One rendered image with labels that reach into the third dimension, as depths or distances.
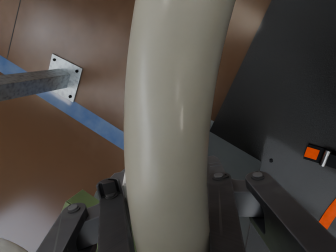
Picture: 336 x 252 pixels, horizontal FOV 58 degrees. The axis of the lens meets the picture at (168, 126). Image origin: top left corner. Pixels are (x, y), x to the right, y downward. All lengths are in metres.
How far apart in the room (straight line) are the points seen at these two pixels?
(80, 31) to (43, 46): 0.26
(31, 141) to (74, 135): 0.33
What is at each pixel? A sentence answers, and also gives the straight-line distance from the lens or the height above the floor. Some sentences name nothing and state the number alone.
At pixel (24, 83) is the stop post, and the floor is 0.32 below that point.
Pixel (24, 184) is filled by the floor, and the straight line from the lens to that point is 2.21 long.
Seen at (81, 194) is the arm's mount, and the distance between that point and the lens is 0.78.
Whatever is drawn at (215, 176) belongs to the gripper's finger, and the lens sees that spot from 0.16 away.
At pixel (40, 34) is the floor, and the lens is 1.84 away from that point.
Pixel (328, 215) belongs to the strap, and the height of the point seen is 0.02.
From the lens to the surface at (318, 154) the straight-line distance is 1.43.
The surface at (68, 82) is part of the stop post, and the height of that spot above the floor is 0.01.
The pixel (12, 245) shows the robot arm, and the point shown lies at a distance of 0.71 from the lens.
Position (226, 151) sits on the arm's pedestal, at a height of 0.13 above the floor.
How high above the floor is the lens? 1.37
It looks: 65 degrees down
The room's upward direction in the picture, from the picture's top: 126 degrees counter-clockwise
